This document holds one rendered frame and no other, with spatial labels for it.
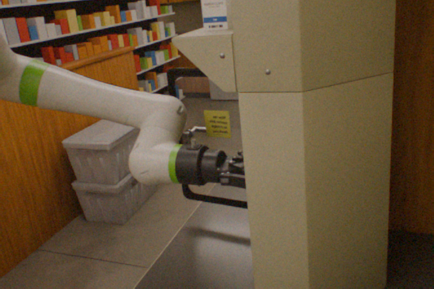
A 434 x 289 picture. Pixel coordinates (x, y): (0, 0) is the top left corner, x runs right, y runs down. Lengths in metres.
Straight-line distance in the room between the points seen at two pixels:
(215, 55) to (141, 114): 0.37
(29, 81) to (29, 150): 1.99
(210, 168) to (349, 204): 0.30
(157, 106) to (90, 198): 2.27
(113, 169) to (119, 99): 2.00
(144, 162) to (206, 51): 0.35
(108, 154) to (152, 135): 1.99
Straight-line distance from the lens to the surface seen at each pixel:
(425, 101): 1.08
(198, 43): 0.73
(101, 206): 3.23
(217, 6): 0.80
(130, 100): 1.05
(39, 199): 3.18
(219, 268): 1.07
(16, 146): 3.00
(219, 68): 0.72
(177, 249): 1.16
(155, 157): 0.96
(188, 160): 0.93
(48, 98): 1.10
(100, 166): 3.07
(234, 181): 0.87
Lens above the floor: 1.58
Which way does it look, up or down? 18 degrees down
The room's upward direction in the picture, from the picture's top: 6 degrees counter-clockwise
